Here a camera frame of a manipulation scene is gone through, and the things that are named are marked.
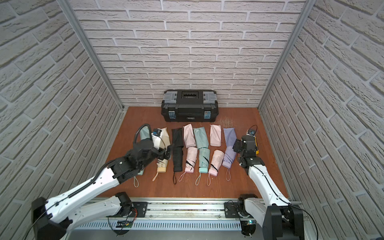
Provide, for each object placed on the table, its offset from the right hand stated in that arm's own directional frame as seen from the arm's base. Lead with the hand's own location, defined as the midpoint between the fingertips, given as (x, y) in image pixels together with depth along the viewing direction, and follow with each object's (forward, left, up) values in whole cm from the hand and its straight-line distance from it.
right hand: (244, 142), depth 86 cm
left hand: (-3, +44, +11) cm, 45 cm away
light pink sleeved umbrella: (-5, +16, -8) cm, 19 cm away
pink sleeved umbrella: (-1, +31, -9) cm, 33 cm away
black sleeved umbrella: (-1, +40, -9) cm, 41 cm away
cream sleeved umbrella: (-8, +50, -8) cm, 51 cm away
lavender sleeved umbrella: (-4, +9, -9) cm, 13 cm away
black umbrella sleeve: (+13, +41, -10) cm, 44 cm away
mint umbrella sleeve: (+12, +25, -10) cm, 29 cm away
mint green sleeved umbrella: (-4, +24, -9) cm, 26 cm away
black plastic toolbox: (+28, +31, +5) cm, 42 cm away
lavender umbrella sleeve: (+11, +4, -10) cm, 16 cm away
